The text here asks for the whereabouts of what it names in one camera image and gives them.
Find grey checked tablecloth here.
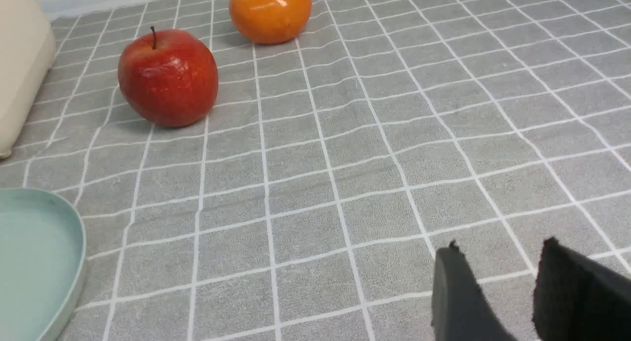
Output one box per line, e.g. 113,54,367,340
1,0,631,341

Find white toaster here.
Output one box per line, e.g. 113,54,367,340
0,0,56,159

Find light green plate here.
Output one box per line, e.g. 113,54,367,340
0,188,87,341

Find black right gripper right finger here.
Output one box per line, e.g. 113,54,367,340
532,237,631,341

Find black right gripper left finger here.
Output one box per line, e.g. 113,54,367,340
432,240,516,341

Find red apple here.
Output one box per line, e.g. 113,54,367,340
117,26,219,128

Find orange persimmon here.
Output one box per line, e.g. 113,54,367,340
228,0,313,45

